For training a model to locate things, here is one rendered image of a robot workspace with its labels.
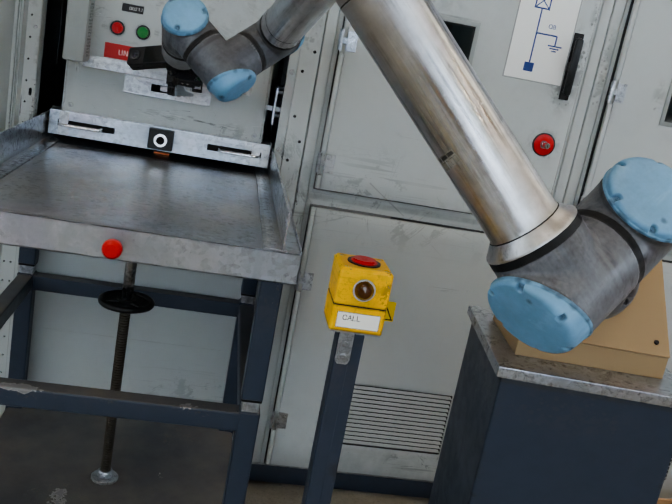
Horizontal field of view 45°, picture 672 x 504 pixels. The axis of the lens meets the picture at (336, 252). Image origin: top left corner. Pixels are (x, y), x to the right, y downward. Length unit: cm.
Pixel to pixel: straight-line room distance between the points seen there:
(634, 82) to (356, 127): 72
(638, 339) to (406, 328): 83
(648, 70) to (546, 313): 118
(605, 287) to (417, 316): 102
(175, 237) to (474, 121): 54
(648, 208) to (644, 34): 101
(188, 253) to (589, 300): 65
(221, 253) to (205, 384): 88
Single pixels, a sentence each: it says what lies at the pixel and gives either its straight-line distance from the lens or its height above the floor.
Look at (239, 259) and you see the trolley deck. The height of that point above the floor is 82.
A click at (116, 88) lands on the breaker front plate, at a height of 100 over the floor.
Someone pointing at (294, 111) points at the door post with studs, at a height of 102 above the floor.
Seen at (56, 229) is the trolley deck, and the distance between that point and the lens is 139.
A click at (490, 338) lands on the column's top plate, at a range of 147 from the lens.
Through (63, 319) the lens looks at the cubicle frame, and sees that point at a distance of 218.
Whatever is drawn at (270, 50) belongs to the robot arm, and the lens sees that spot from 168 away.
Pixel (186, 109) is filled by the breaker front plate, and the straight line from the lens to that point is 206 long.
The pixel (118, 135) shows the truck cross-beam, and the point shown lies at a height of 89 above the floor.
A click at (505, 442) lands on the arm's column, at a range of 142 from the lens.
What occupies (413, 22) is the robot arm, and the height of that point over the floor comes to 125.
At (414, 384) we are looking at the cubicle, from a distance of 224.
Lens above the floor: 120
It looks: 14 degrees down
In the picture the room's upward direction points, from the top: 11 degrees clockwise
